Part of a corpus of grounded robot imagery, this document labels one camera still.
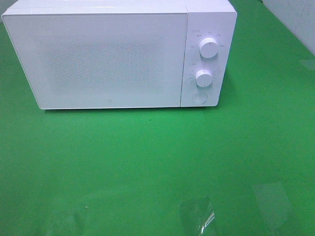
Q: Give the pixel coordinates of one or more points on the white microwave oven body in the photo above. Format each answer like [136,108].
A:
[214,18]

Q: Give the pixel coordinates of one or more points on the round microwave door button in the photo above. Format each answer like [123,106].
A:
[200,98]

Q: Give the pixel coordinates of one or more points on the white microwave knob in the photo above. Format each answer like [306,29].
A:
[204,78]
[208,47]

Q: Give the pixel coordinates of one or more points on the white microwave door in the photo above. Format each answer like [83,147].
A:
[88,61]

